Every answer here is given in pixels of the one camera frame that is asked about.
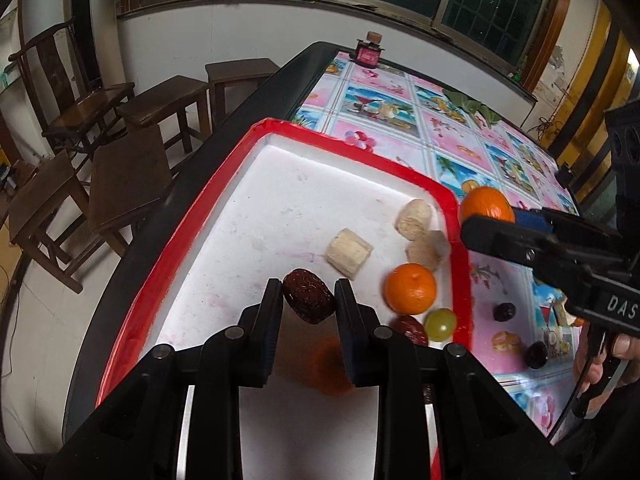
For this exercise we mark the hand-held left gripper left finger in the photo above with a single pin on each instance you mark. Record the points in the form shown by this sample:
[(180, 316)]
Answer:
[(274, 325)]

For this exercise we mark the red date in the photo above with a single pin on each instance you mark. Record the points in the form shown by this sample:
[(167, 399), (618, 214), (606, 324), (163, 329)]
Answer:
[(309, 296), (410, 330)]

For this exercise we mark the teal packet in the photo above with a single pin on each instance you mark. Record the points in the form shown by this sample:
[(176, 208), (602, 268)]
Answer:
[(6, 76)]

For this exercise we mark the small red bottle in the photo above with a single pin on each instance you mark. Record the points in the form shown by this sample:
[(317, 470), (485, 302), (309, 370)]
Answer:
[(370, 52)]

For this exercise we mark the dark dried date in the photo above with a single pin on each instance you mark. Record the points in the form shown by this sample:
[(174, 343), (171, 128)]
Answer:
[(504, 311), (536, 355)]

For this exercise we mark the wooden stool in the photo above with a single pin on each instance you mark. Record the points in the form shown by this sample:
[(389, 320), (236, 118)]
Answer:
[(240, 80), (40, 210), (130, 180), (165, 105)]

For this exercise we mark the red-rimmed white tray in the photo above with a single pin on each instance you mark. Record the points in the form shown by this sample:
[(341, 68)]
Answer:
[(280, 200)]

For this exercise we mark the person's right hand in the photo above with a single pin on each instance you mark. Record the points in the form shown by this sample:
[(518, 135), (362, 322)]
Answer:
[(627, 355)]

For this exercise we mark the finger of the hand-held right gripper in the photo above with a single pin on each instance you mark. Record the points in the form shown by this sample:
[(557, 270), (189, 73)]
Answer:
[(495, 237), (530, 218)]

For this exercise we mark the green grape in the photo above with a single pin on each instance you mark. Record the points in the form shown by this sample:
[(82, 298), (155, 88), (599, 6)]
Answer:
[(440, 323)]

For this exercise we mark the orange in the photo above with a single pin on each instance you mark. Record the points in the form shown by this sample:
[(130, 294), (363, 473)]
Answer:
[(484, 204), (410, 287)]

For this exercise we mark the pink printed tablecloth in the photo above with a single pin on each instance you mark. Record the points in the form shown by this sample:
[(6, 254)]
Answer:
[(400, 140)]

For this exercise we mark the black-framed table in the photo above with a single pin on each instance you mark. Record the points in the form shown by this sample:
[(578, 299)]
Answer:
[(235, 125)]

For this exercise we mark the dark wooden armchair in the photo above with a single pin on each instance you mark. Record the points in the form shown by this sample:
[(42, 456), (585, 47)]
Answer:
[(90, 105)]

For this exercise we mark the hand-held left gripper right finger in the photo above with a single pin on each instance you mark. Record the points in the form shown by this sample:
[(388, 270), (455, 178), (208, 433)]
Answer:
[(350, 340)]

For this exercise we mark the yellow door frame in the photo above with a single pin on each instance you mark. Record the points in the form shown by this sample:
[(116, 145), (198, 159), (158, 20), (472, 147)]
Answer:
[(597, 50)]

